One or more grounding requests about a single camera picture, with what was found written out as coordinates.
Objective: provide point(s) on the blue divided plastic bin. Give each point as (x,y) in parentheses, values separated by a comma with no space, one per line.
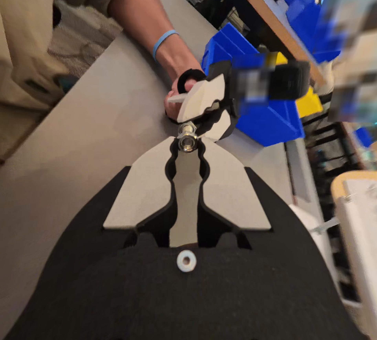
(265,128)

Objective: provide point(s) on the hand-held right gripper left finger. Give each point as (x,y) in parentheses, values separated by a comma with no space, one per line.
(138,195)

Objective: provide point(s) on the blue wristband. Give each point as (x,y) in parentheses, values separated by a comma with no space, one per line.
(159,42)

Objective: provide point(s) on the instruction board on white stand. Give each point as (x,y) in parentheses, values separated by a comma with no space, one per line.
(337,187)

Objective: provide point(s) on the person's left forearm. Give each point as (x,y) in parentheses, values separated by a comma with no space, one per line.
(138,13)

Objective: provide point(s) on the person's left hand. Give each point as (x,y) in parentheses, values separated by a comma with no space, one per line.
(182,57)

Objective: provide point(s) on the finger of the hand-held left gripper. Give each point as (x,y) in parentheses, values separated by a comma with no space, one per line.
(203,95)
(222,126)

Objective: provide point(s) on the silver hex bolt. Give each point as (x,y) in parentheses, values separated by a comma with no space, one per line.
(187,143)

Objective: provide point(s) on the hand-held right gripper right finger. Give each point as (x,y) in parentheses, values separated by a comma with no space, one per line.
(235,195)

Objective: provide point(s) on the yellow plastic bin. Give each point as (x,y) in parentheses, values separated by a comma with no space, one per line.
(309,104)

